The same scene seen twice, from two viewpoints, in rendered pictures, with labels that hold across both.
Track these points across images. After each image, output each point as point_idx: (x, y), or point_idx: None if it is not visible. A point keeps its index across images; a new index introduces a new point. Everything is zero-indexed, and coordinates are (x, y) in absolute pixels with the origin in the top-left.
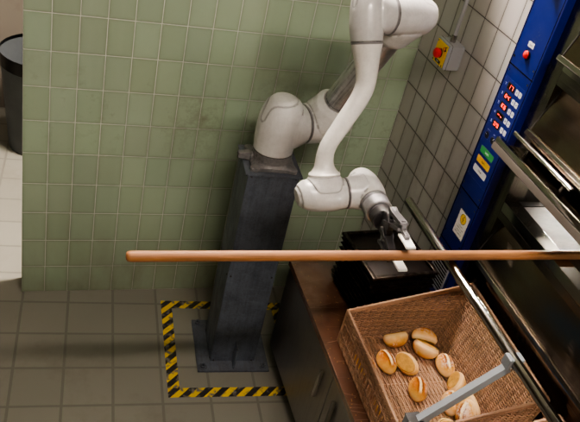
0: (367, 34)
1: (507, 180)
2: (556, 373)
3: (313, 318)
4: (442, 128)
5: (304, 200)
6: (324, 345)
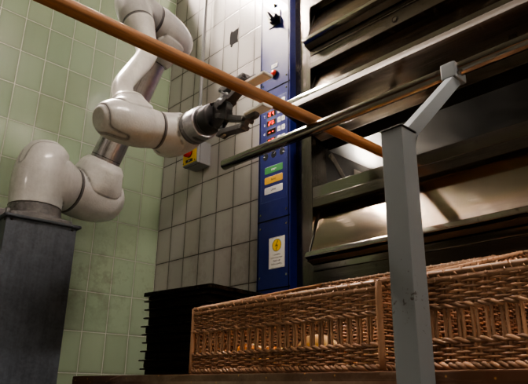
0: (139, 5)
1: (305, 171)
2: (481, 217)
3: (141, 375)
4: (213, 219)
5: (111, 108)
6: (174, 375)
